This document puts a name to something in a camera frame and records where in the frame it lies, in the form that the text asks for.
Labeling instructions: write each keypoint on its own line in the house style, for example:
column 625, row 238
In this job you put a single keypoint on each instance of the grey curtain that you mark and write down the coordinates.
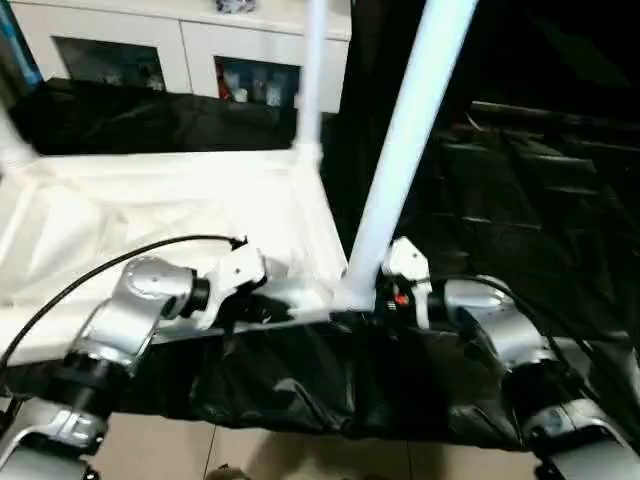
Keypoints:
column 15, row 70

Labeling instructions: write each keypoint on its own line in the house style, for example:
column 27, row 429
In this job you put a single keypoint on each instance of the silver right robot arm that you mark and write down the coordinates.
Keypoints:
column 515, row 330

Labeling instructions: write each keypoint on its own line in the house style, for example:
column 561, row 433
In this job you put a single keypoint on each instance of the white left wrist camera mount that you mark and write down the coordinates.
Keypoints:
column 235, row 272

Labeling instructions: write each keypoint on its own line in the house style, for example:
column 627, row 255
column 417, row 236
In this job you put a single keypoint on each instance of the black work mat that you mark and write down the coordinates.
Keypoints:
column 525, row 200

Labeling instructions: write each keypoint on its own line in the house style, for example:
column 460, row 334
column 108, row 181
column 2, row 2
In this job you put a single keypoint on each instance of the white plastic table leg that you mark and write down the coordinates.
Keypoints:
column 400, row 150
column 312, row 75
column 15, row 140

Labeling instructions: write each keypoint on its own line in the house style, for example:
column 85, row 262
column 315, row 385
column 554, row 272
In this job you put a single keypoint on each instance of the red bottle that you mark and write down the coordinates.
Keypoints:
column 228, row 86

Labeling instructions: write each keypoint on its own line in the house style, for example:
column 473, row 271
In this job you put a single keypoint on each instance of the white glass-door cabinet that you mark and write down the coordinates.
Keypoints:
column 190, row 40

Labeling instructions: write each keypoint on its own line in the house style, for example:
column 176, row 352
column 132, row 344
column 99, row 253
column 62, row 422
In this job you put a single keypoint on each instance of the small brown rounded object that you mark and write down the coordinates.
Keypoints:
column 225, row 473

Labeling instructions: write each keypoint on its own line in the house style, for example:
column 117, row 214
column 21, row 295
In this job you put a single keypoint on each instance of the dark low shelf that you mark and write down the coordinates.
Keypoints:
column 555, row 112

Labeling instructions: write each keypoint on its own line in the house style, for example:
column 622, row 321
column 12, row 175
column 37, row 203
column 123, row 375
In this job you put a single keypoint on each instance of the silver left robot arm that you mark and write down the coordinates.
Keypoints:
column 120, row 310

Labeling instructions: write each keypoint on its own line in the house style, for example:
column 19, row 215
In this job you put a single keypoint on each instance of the white plastic table top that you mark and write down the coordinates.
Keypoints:
column 150, row 200

